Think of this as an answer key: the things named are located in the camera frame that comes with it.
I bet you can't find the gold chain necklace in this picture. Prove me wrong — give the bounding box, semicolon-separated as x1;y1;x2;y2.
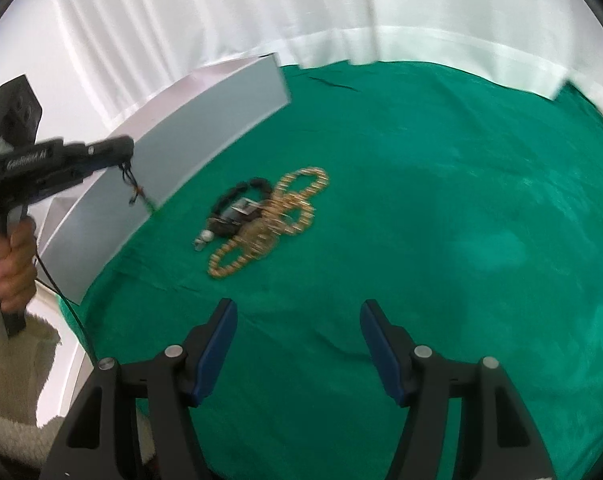
208;205;282;279

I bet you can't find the person's left forearm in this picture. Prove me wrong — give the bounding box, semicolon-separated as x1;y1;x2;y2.
0;310;90;461

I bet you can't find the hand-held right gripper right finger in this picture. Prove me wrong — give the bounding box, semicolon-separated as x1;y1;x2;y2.
360;299;557;480

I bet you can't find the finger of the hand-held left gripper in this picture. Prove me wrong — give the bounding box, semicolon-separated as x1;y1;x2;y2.
29;161;108;204
62;135;135;169

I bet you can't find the black bead bracelet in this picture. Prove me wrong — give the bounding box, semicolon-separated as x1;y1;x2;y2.
210;177;272;235

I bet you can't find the white cardboard box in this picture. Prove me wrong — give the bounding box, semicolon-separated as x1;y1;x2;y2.
34;52;292;306

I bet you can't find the black cord bracelet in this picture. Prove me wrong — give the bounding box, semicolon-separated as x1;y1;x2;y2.
119;160;157;211

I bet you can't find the person's left hand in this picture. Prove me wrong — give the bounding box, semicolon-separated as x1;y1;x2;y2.
0;217;39;322

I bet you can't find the green velvet cloth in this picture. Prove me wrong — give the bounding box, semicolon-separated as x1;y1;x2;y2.
56;60;603;480

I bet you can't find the wooden bead bracelet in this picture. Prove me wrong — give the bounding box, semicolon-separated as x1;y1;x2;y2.
273;166;329;235

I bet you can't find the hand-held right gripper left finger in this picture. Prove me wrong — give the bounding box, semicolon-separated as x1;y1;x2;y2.
40;297;239;480

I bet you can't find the white curtain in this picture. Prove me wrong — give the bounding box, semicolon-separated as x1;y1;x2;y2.
0;0;382;126
349;0;603;133

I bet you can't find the black cable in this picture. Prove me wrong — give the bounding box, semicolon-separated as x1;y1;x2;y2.
32;252;97;361

